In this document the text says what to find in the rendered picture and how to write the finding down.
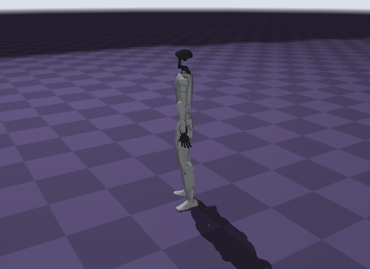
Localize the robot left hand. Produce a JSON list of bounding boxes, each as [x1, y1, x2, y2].
[[179, 127, 192, 148]]

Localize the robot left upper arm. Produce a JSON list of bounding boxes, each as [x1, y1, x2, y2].
[[177, 76, 189, 108]]

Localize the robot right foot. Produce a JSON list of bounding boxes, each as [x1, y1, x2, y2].
[[173, 190, 195, 197]]

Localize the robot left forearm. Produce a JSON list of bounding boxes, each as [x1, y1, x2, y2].
[[177, 102, 187, 132]]

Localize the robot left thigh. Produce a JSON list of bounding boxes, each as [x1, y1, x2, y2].
[[176, 124, 194, 173]]

